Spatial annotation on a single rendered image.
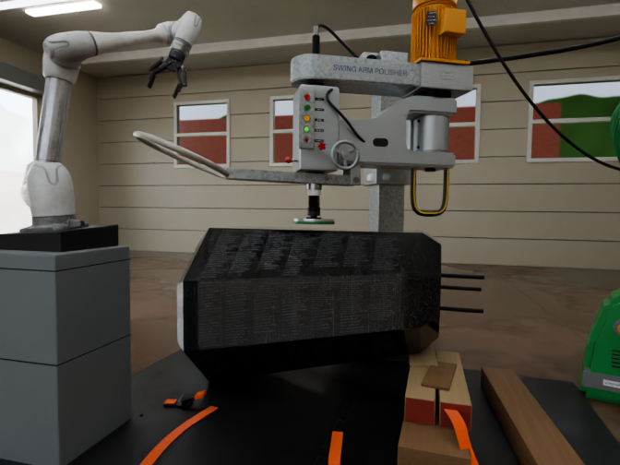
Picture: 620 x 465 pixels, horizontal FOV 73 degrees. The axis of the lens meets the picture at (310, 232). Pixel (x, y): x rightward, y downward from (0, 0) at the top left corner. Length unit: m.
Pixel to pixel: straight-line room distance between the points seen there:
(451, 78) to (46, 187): 1.96
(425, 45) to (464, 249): 6.22
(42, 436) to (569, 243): 8.13
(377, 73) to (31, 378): 2.00
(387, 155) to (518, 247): 6.47
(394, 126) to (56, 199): 1.58
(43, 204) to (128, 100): 8.94
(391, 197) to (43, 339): 2.14
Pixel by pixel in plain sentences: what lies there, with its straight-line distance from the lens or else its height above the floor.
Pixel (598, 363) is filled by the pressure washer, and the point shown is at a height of 0.20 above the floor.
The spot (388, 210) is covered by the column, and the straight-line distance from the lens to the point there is 2.92.
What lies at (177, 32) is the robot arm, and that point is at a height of 1.82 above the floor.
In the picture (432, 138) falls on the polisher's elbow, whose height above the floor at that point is 1.35.
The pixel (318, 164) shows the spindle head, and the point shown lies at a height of 1.19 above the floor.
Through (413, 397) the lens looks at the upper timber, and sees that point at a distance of 1.78.
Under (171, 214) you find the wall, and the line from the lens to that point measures 9.87.
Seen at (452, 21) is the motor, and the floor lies 1.93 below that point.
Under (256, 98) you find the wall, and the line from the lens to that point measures 9.23.
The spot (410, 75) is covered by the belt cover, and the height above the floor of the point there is 1.67.
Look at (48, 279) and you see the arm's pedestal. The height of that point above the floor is 0.71.
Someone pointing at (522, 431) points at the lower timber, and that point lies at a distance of 1.95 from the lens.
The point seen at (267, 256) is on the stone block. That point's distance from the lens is 2.06.
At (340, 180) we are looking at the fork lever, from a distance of 2.17.
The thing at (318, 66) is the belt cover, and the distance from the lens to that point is 2.20.
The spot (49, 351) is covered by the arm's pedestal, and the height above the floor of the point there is 0.45.
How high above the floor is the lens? 0.96
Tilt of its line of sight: 3 degrees down
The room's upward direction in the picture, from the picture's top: 1 degrees clockwise
